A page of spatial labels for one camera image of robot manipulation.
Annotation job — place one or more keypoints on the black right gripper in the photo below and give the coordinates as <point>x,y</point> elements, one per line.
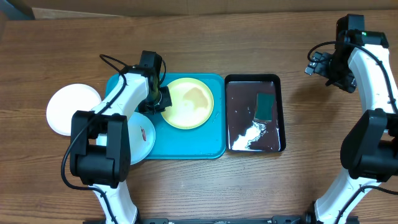
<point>349,84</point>

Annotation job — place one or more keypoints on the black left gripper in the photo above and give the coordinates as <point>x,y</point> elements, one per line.
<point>144,109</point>

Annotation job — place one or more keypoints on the yellow-green plate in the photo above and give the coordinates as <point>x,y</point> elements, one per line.
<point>192,103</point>

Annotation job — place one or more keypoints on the green sponge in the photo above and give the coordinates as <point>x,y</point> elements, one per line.
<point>264,105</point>

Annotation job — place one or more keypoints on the white plate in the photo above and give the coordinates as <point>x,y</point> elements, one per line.
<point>65,102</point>

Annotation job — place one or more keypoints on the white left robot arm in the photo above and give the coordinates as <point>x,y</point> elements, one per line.
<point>98,158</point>

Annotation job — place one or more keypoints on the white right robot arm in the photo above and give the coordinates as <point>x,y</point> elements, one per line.
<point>368,153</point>

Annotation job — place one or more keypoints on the blue plastic tray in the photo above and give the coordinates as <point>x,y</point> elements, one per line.
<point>207,141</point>

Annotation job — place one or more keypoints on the black water tray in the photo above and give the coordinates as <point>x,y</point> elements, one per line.
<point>244,133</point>

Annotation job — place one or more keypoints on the light blue plate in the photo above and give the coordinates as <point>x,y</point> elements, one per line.
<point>143,137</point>

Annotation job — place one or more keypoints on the cardboard backdrop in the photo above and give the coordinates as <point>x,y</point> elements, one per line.
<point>190,7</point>

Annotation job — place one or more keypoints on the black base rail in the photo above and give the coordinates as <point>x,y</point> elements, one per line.
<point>278,219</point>

